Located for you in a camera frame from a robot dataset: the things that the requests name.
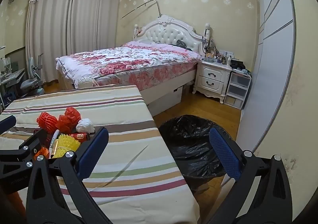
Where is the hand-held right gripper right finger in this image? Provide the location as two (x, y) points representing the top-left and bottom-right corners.
(209, 127), (293, 224)

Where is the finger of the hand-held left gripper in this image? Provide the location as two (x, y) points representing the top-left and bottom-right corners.
(0, 115), (17, 135)
(0, 129), (48, 168)

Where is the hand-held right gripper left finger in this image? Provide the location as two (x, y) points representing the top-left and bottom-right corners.
(26, 127), (109, 224)

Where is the orange labelled bottle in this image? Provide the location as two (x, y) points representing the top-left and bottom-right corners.
(33, 147), (49, 162)

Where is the red labelled bottle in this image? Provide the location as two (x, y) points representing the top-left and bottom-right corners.
(69, 132), (90, 143)

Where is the white paper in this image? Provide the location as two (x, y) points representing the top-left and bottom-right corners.
(76, 118), (95, 133)

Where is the white marker pen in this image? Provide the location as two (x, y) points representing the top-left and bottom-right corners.
(50, 129), (60, 159)

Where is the yellow foam fruit net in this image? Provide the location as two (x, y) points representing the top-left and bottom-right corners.
(52, 133), (81, 159)

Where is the bin with black bag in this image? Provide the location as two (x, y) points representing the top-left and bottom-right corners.
(158, 115), (234, 192)

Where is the grey desk chair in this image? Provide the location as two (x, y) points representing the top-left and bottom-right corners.
(20, 55), (46, 96)

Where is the striped tablecloth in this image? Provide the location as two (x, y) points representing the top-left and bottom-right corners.
(0, 85), (200, 224)

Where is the grey study desk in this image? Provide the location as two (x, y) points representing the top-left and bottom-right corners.
(0, 57), (25, 105)

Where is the plastic drawer unit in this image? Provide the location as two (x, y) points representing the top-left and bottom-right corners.
(223, 70), (252, 110)

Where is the white storage box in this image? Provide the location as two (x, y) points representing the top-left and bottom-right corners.
(149, 87), (183, 115)

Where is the white nightstand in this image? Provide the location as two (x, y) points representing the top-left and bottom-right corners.
(192, 60), (233, 103)

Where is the black bag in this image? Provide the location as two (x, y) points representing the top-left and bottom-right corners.
(230, 59), (246, 71)

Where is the floral pink blanket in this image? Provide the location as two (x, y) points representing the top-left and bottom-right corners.
(56, 41), (203, 89)

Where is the group of small bottles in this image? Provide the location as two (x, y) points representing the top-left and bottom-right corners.
(204, 47), (234, 64)

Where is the beige curtain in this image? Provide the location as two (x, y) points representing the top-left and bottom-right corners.
(25, 0), (75, 83)
(72, 0), (123, 52)

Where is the dark clothing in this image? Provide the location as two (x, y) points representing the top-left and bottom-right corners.
(169, 39), (193, 49)

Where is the white wardrobe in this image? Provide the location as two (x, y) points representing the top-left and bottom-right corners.
(235, 0), (297, 156)

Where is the white tufted bed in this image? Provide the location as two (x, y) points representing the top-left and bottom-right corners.
(56, 14), (211, 115)

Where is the thin metal rod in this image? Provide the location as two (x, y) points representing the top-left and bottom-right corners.
(121, 0), (162, 19)

